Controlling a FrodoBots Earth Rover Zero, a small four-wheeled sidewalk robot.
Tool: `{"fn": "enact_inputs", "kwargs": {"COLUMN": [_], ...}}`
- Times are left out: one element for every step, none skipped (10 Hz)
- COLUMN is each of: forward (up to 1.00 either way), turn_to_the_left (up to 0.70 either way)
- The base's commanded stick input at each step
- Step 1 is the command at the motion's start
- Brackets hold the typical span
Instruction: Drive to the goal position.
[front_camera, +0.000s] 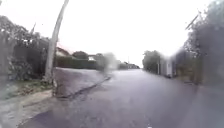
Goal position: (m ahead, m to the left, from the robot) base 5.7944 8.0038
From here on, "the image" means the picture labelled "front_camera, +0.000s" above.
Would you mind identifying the distant dark tree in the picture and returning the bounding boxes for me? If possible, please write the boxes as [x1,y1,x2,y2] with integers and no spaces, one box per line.
[71,50,90,61]

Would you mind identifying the trimmed dark green hedge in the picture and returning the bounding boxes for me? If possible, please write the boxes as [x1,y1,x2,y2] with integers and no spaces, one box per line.
[54,55,100,71]

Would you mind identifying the green tree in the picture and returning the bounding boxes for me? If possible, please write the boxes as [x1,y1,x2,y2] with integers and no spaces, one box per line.
[142,49,162,75]

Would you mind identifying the grey asphalt road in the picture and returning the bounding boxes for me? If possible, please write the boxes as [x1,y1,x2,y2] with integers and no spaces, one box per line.
[16,68,224,128]

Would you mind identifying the building with red roof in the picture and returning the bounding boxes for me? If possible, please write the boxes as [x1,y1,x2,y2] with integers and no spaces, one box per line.
[55,46,73,58]

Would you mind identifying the utility pole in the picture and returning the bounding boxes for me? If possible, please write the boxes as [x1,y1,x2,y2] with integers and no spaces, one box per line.
[42,0,70,85]

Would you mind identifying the grass verge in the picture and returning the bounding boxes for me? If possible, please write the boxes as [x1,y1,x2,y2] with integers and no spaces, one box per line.
[0,78,55,101]

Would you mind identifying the overgrown fence with bushes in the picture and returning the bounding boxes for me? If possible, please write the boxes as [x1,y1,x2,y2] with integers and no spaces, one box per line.
[0,14,51,83]

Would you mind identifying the tall dark hedge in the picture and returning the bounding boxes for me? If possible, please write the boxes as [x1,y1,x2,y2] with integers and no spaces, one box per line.
[173,0,224,86]

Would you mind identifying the concrete pavement strip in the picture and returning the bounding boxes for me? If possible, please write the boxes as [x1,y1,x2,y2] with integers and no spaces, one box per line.
[0,89,64,128]

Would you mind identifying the white wall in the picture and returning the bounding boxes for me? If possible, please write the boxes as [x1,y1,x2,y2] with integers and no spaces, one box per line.
[159,54,175,79]

